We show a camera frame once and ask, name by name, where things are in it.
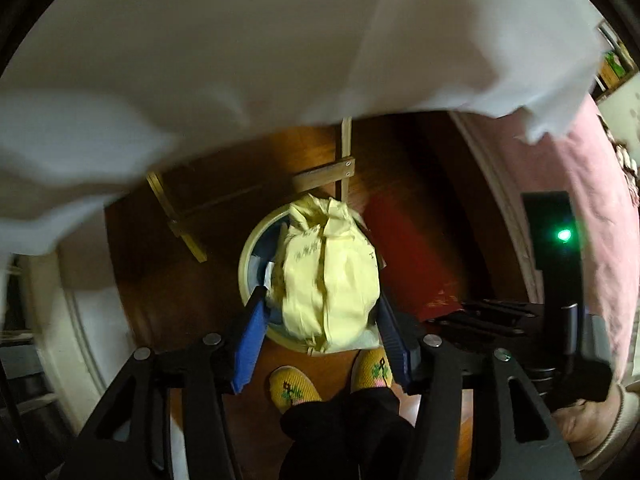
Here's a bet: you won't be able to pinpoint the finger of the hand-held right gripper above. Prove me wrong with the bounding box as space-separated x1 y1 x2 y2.
430 312 528 340
462 299 543 320

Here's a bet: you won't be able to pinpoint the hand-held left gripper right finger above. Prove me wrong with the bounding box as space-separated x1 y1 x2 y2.
377 295 583 480

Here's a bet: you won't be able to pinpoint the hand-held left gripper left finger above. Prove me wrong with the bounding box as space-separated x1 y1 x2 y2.
60 286 268 480

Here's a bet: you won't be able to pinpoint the blue waste bin cream rim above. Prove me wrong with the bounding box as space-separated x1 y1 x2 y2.
239 210 386 351

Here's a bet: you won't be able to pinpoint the yellow wrapper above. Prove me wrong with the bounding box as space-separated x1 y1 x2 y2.
272 191 382 356

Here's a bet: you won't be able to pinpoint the person's right forearm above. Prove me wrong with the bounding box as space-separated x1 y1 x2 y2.
575 385 640 472

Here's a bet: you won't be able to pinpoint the person's right hand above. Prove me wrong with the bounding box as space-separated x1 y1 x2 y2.
552 390 625 457

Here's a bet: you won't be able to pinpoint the yellow embroidered slipper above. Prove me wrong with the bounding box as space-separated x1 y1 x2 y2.
270 366 323 416
350 347 393 391

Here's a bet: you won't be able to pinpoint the pink bed sheet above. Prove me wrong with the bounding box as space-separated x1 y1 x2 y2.
450 94 640 386

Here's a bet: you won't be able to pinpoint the person's black trousers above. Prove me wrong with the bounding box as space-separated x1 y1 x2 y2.
279 387 417 480

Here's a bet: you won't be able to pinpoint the cartoon printed tablecloth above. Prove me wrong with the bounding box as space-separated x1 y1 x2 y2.
0 0 613 311

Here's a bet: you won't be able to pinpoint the wooden table frame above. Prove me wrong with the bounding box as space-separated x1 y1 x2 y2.
146 115 357 263

